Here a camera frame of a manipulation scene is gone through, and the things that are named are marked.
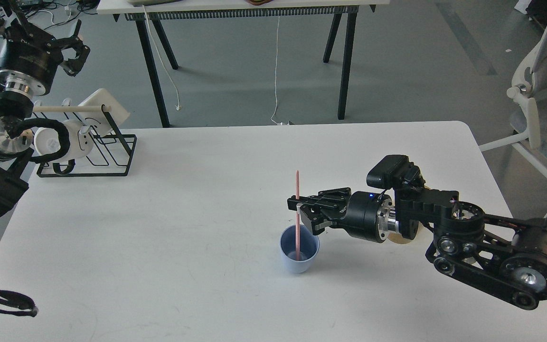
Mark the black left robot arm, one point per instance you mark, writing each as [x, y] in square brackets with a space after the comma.
[24, 139]

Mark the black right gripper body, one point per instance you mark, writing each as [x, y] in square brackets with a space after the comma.
[369, 216]

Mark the black wire dish rack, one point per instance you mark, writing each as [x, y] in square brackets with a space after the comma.
[103, 150]

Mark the background white table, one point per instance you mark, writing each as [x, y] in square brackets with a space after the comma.
[148, 14]

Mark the tan cylindrical holder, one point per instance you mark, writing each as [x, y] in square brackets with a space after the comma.
[399, 239]

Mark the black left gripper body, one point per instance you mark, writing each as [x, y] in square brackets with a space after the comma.
[26, 56]

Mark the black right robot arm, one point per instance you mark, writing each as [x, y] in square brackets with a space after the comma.
[501, 256]

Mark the blue plastic cup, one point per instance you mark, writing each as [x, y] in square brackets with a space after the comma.
[310, 246]

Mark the wooden rack dowel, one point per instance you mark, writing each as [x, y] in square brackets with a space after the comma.
[76, 109]

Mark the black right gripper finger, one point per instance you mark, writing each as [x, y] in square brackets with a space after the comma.
[332, 199]
[318, 218]

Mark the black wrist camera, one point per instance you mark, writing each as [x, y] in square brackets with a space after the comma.
[395, 171]

